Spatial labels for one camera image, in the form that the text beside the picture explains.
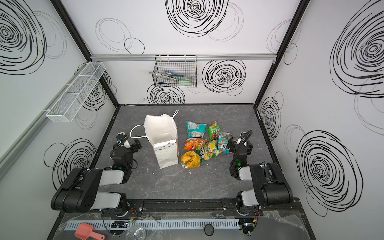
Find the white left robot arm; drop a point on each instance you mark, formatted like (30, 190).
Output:
(80, 191)

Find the Fox's fruit candy packet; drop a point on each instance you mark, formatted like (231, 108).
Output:
(208, 150)

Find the green snack packet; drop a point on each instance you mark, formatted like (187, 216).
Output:
(214, 131)

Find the clear glass cup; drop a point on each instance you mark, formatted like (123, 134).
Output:
(136, 232)

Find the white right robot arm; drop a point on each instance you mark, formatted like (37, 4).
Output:
(270, 187)

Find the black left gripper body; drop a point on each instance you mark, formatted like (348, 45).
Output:
(133, 144)

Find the teal red snack packet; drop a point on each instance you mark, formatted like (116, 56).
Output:
(223, 140)

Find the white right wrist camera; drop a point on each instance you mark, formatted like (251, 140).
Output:
(244, 138)

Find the white slotted cable duct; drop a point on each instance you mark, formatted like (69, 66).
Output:
(194, 224)

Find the orange snack packet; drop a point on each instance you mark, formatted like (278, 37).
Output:
(192, 143)

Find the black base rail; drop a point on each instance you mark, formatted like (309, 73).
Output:
(225, 207)

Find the clear acrylic wall shelf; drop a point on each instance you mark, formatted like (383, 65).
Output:
(83, 92)

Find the blue handled tool in basket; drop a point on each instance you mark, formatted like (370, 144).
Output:
(170, 74)

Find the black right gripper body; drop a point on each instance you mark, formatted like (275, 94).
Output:
(240, 144)

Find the yellow snack packet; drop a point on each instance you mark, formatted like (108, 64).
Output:
(190, 160)

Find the white printed paper bag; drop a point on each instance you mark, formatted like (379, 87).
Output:
(162, 133)

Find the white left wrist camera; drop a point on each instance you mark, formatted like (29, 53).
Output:
(123, 139)

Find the black wire wall basket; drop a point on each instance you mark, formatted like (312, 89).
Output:
(183, 65)

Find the pink plastic scoop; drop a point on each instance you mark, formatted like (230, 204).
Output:
(85, 231)

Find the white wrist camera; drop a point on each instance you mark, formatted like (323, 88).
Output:
(123, 139)
(244, 138)

